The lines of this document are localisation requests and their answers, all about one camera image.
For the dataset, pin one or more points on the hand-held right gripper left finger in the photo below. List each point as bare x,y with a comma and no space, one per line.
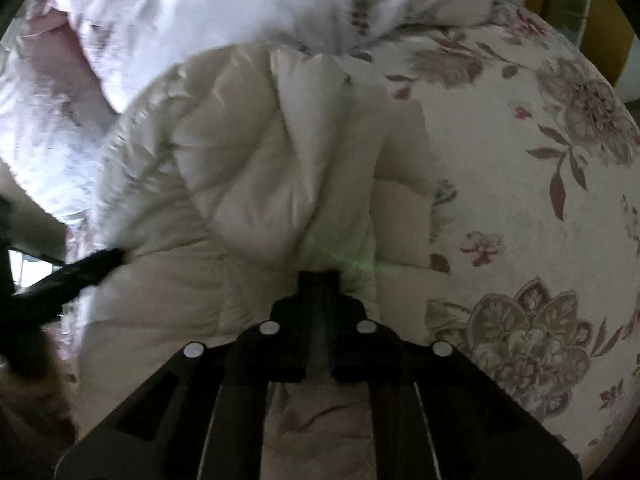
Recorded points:
300,310

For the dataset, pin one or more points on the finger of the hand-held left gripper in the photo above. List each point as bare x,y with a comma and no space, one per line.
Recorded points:
80,272

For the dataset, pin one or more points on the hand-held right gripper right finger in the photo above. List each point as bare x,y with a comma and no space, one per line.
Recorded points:
350,315

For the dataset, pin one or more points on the beige quilted down comforter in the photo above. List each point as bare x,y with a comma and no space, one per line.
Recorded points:
240,185

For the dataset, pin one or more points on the floral bedspread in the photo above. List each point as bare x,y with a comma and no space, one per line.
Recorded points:
500,160

